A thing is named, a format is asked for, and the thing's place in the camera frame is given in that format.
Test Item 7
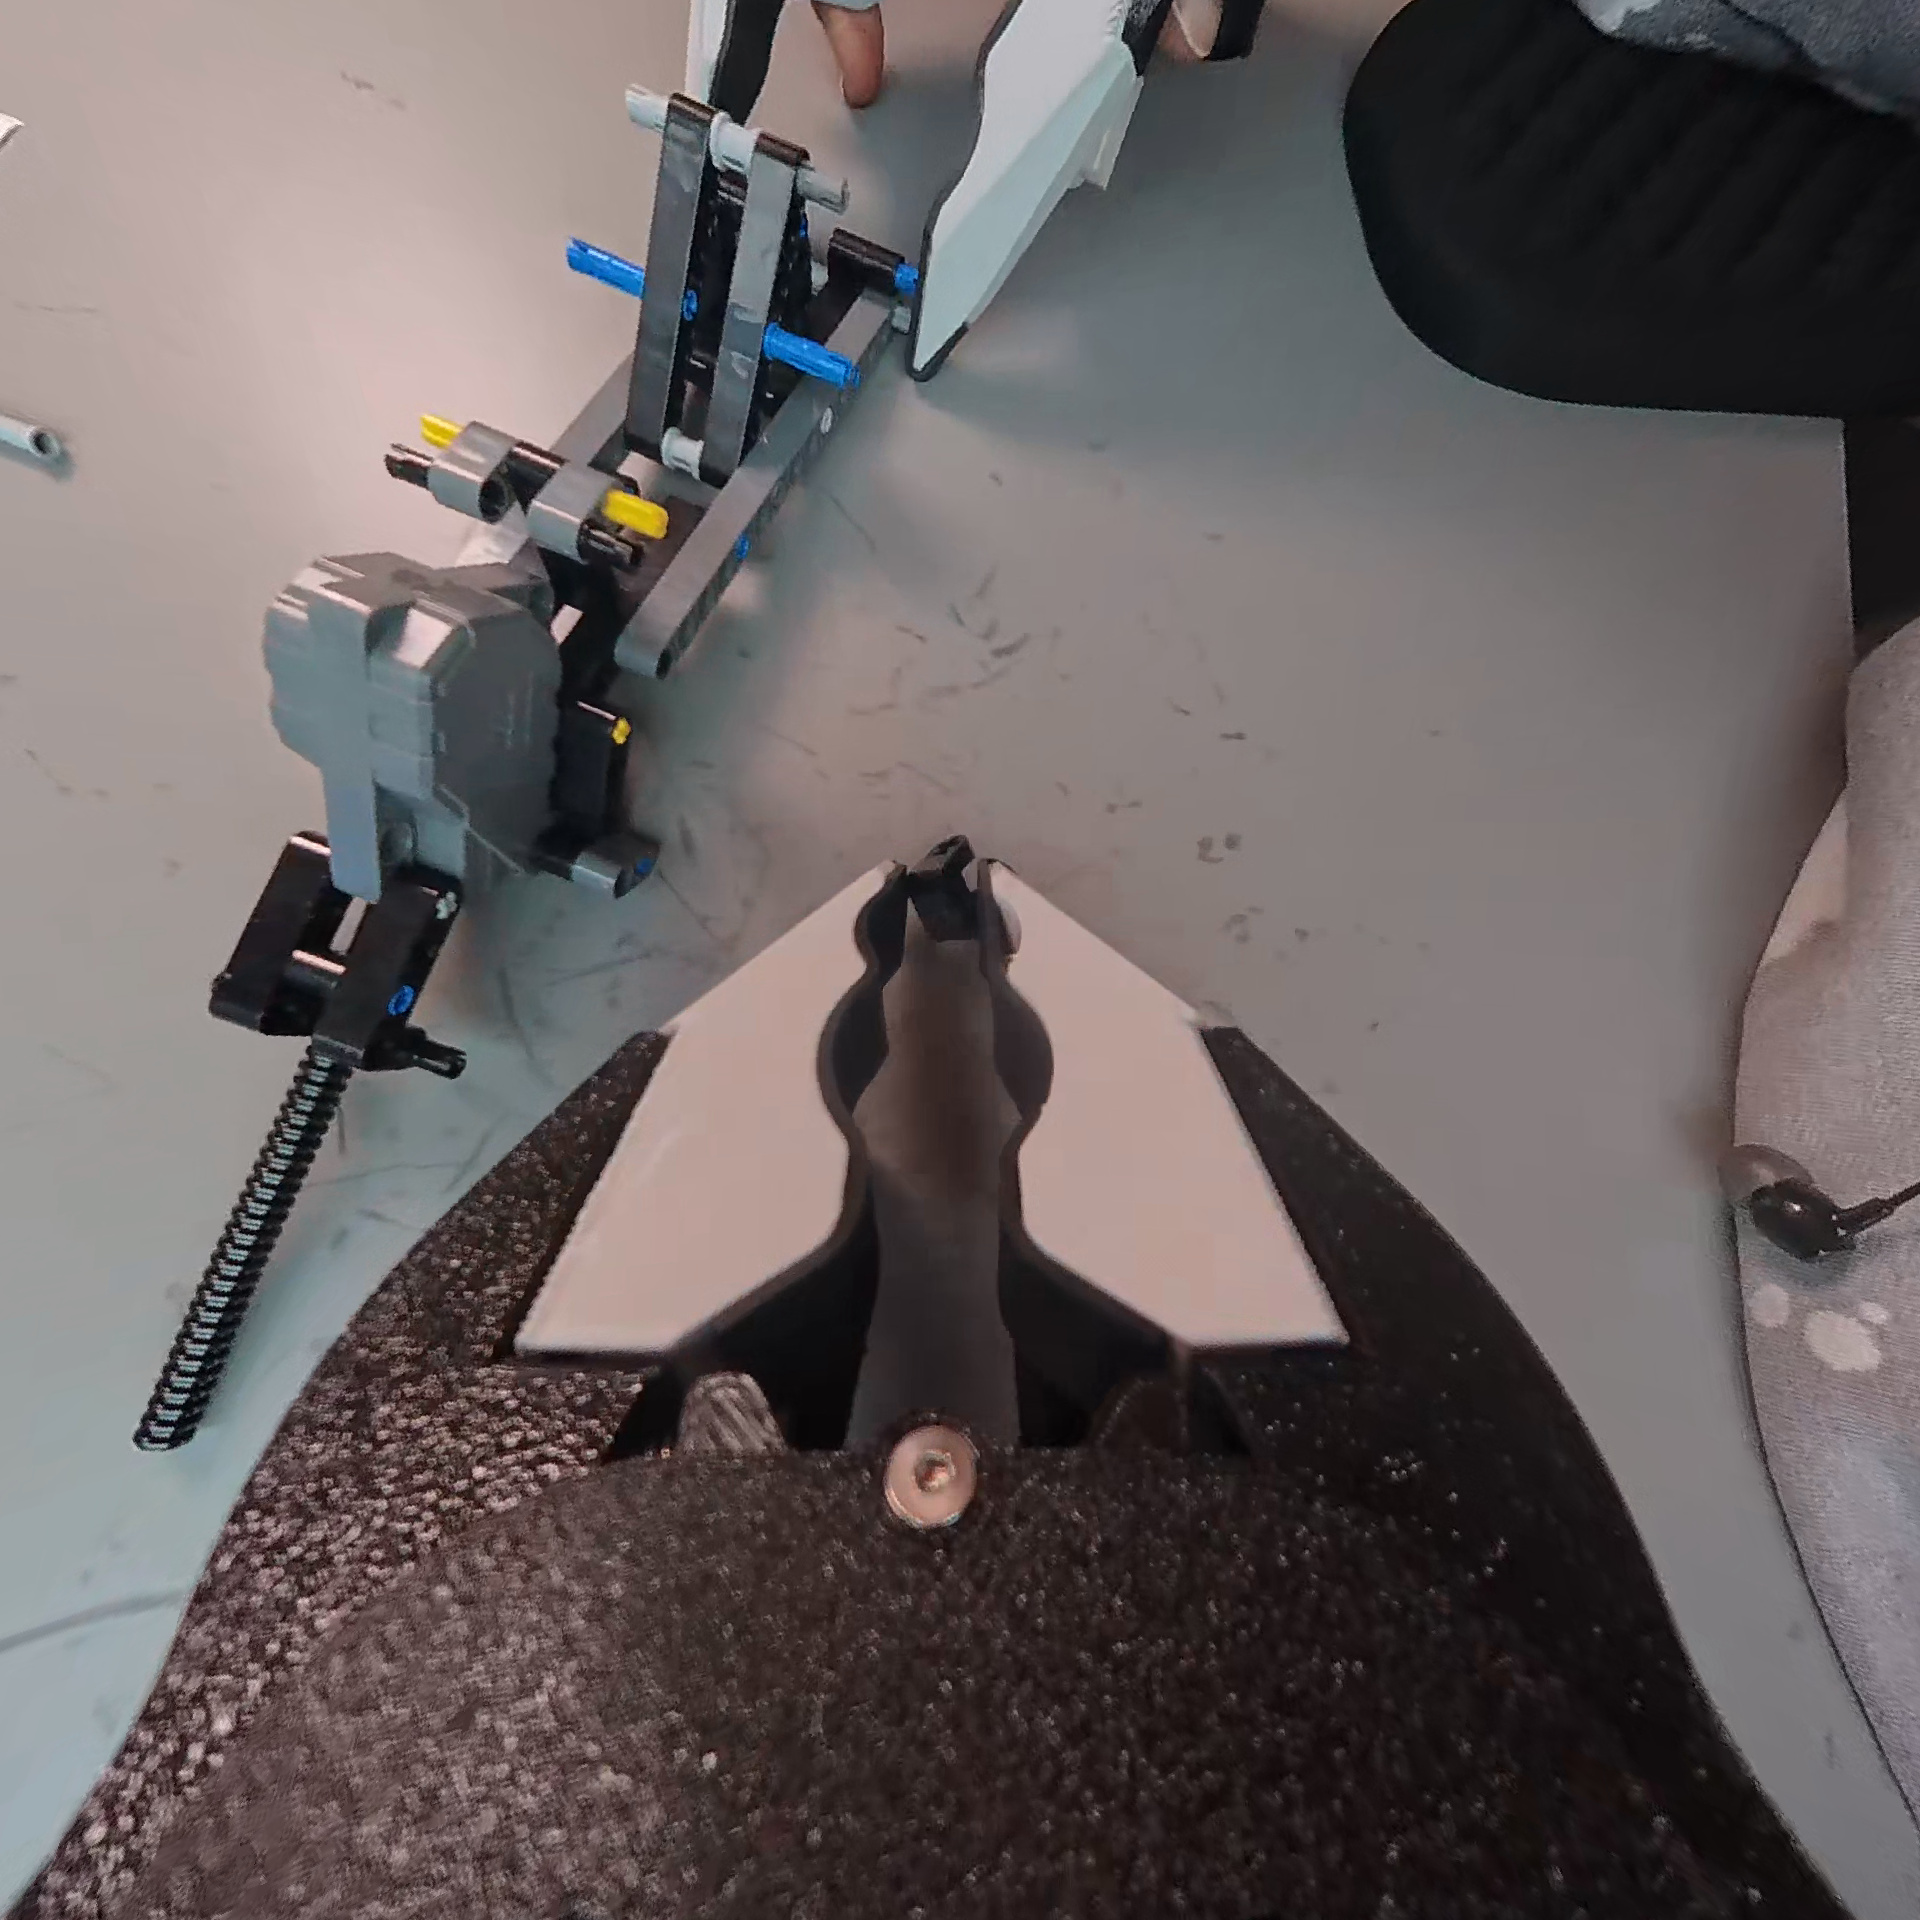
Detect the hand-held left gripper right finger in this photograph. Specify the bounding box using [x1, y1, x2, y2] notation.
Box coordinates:
[977, 858, 1346, 1452]

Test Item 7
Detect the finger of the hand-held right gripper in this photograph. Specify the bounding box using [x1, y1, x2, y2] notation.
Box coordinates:
[908, 0, 1153, 383]
[683, 0, 788, 127]

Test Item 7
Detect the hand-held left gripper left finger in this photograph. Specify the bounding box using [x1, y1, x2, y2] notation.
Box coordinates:
[513, 861, 913, 1465]

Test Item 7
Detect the black bracket brick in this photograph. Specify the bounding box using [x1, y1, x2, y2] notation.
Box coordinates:
[896, 835, 996, 942]
[831, 228, 919, 311]

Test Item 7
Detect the toy brick chassis model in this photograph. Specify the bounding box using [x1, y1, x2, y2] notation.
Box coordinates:
[132, 89, 922, 1452]

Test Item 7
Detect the person's right forearm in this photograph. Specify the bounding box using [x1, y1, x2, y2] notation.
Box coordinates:
[1561, 0, 1920, 115]

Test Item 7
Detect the grey desk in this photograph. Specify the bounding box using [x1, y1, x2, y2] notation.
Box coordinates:
[0, 0, 1868, 1877]

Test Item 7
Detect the person's right hand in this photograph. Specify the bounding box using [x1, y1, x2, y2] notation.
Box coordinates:
[814, 0, 890, 112]

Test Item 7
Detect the person's grey patterned shirt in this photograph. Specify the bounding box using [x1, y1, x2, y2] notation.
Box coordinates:
[1734, 615, 1920, 1867]

